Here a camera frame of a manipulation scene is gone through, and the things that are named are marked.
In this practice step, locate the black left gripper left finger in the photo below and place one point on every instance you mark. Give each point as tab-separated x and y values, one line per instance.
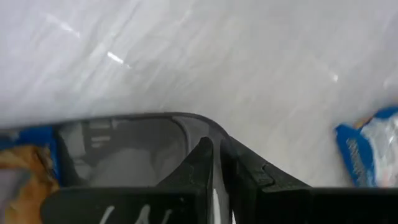
140	205

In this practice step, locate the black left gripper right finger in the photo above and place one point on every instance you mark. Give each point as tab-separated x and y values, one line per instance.
295	205

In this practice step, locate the smoky grey plastic bin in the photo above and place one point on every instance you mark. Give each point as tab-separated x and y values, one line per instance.
124	146

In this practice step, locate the blue Maruchan noodle pack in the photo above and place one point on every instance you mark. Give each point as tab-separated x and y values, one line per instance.
367	149
25	174

